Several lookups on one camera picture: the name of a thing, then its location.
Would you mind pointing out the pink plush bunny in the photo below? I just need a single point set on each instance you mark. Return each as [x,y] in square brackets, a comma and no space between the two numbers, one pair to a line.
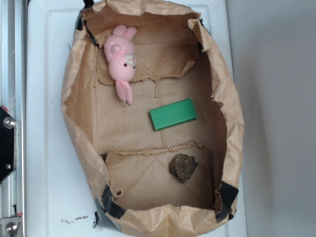
[119,51]

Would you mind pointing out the aluminium frame rail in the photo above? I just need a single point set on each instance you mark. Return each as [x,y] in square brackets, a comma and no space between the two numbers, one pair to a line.
[13,21]

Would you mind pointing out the green rectangular block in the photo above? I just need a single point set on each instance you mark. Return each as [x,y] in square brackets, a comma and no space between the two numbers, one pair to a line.
[173,114]

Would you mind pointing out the black mounting bracket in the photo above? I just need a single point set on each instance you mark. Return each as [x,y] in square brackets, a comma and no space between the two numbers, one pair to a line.
[7,144]

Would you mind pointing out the brown rock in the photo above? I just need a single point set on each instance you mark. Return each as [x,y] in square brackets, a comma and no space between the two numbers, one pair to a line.
[183,166]

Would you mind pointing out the white tray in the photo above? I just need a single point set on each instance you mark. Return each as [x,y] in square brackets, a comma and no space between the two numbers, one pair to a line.
[59,202]

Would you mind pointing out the brown paper bag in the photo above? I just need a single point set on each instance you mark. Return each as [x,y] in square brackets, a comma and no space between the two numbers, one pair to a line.
[125,161]

